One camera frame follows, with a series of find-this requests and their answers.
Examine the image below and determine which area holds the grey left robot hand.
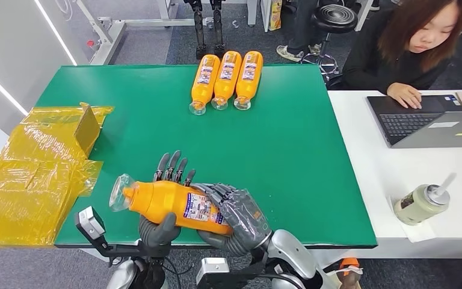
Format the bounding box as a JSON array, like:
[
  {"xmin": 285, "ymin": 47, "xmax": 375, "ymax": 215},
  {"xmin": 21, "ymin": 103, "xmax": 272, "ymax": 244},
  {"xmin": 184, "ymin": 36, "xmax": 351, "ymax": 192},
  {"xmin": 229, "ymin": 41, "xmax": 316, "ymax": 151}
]
[{"xmin": 138, "ymin": 150, "xmax": 197, "ymax": 250}]

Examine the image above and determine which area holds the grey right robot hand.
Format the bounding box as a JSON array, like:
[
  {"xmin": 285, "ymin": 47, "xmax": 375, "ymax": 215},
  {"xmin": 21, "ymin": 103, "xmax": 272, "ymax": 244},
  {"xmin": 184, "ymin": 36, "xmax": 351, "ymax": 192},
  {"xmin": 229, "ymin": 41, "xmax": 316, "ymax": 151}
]
[{"xmin": 191, "ymin": 182, "xmax": 274, "ymax": 257}]

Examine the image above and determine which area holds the orange bottle with clear cap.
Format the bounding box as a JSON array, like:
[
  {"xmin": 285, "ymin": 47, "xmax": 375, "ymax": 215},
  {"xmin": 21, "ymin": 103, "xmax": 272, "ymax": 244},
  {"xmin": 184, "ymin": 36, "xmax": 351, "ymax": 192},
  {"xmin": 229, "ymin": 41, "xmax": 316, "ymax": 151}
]
[
  {"xmin": 211, "ymin": 51, "xmax": 242, "ymax": 111},
  {"xmin": 233, "ymin": 51, "xmax": 264, "ymax": 111},
  {"xmin": 109, "ymin": 173, "xmax": 235, "ymax": 236},
  {"xmin": 189, "ymin": 54, "xmax": 221, "ymax": 116}
]

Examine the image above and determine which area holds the green table mat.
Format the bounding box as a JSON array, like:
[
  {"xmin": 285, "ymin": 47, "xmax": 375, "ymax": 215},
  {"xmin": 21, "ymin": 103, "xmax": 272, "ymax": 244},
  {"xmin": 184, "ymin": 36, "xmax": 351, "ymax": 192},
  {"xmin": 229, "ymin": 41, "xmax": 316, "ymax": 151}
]
[{"xmin": 35, "ymin": 63, "xmax": 378, "ymax": 249}]

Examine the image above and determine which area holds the yellow taped cardboard box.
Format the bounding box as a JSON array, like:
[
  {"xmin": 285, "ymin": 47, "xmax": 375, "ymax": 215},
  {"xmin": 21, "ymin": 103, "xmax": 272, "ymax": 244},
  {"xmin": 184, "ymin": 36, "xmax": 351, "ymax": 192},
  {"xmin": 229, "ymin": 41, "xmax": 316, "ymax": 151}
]
[{"xmin": 0, "ymin": 102, "xmax": 114, "ymax": 248}]

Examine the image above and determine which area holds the white table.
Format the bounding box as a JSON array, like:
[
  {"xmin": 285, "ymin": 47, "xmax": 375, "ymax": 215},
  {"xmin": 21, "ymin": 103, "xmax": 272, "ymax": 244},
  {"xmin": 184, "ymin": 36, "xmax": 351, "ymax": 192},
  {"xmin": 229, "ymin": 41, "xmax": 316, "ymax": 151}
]
[{"xmin": 310, "ymin": 89, "xmax": 462, "ymax": 269}]

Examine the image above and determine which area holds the pale green drink cup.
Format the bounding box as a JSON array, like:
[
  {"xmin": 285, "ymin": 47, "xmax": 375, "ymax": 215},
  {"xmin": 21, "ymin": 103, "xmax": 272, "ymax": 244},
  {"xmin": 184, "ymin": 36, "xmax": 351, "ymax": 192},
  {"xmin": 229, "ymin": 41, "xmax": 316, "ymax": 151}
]
[{"xmin": 393, "ymin": 183, "xmax": 451, "ymax": 226}]

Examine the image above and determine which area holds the white paper napkin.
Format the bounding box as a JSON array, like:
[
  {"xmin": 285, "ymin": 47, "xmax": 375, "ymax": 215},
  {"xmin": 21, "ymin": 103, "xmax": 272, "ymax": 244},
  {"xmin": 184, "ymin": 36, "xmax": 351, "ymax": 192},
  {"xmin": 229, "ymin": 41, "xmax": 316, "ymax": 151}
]
[{"xmin": 386, "ymin": 195, "xmax": 437, "ymax": 243}]

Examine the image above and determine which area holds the black robot leg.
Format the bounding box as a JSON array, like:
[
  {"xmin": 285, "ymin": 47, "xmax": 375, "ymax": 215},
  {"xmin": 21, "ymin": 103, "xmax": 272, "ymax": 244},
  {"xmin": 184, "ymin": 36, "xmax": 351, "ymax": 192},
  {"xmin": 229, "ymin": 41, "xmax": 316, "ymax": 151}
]
[
  {"xmin": 210, "ymin": 0, "xmax": 227, "ymax": 57},
  {"xmin": 183, "ymin": 0, "xmax": 209, "ymax": 60}
]

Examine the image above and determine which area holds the dark grey laptop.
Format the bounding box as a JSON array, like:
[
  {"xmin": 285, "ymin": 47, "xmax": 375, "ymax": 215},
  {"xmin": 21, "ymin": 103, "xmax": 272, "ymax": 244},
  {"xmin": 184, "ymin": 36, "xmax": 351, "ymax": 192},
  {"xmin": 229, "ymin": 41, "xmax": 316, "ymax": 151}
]
[{"xmin": 366, "ymin": 94, "xmax": 462, "ymax": 149}]

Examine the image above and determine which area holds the seated person in trousers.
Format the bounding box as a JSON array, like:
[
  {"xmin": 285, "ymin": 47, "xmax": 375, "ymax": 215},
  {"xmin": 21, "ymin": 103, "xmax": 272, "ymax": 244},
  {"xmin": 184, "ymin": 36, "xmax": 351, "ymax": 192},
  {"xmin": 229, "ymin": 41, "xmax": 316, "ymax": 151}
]
[{"xmin": 276, "ymin": 0, "xmax": 324, "ymax": 63}]

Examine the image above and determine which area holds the yellow printed package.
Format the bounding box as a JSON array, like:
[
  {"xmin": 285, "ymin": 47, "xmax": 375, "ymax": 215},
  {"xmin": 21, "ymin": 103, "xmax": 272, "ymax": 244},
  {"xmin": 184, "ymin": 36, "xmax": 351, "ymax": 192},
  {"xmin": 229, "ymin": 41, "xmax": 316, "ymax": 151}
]
[{"xmin": 268, "ymin": 0, "xmax": 283, "ymax": 31}]

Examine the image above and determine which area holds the white drinking straw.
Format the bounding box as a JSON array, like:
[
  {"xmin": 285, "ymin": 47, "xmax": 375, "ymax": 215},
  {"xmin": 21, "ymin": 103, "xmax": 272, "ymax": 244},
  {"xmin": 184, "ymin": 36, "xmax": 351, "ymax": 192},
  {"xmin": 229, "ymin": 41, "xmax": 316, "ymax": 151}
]
[{"xmin": 434, "ymin": 172, "xmax": 457, "ymax": 197}]

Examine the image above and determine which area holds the black round stool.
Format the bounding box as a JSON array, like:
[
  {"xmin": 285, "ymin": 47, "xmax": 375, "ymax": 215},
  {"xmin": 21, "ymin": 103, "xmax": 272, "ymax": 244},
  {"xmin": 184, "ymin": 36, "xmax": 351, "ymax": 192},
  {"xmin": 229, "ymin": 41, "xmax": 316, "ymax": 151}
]
[{"xmin": 300, "ymin": 4, "xmax": 359, "ymax": 82}]

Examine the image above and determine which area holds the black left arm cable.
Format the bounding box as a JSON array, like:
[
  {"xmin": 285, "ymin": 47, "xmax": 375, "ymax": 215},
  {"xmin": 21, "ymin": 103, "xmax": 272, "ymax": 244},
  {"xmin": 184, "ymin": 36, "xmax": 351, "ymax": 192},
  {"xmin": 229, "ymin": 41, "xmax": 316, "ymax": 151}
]
[{"xmin": 162, "ymin": 257, "xmax": 185, "ymax": 289}]

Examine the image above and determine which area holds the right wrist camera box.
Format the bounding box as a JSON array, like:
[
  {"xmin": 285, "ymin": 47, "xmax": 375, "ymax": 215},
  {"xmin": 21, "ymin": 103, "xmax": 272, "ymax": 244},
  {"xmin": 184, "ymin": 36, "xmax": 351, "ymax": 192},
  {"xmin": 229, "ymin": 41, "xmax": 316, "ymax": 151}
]
[{"xmin": 196, "ymin": 257, "xmax": 230, "ymax": 286}]

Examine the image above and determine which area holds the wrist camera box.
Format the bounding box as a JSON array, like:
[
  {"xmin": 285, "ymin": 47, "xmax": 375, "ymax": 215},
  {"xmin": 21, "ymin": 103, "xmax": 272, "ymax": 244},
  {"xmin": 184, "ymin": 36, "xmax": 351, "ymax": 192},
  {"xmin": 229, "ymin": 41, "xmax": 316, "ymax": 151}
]
[
  {"xmin": 75, "ymin": 206, "xmax": 106, "ymax": 241},
  {"xmin": 196, "ymin": 257, "xmax": 230, "ymax": 286}
]

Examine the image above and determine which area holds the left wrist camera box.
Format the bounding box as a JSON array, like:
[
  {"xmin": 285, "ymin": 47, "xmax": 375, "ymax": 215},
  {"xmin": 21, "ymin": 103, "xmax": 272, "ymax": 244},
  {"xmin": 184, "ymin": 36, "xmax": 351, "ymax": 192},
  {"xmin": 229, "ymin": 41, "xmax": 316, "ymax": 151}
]
[{"xmin": 75, "ymin": 206, "xmax": 106, "ymax": 241}]

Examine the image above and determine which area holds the white metal frame stand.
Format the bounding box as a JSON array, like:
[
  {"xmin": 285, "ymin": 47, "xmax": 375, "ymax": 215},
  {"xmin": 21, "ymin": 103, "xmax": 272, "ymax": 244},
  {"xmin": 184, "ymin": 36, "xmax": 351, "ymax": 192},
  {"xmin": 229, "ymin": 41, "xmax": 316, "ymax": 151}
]
[{"xmin": 75, "ymin": 0, "xmax": 256, "ymax": 66}]

